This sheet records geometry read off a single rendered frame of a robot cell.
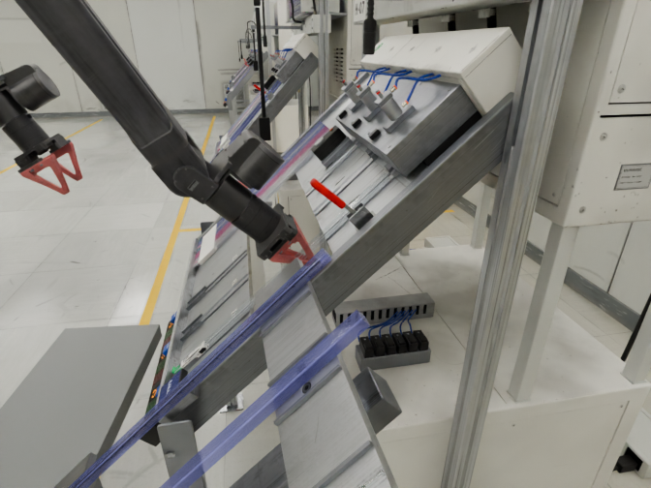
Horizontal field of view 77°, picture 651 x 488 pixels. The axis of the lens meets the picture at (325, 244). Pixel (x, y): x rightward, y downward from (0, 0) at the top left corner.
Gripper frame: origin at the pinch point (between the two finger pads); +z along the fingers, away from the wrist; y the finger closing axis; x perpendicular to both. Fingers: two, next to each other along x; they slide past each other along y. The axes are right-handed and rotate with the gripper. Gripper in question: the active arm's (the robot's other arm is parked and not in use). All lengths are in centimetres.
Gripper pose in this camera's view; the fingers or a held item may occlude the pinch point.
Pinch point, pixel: (309, 259)
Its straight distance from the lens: 69.2
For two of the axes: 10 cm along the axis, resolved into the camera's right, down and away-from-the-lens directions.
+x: -6.8, 7.1, 1.9
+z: 7.0, 5.6, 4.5
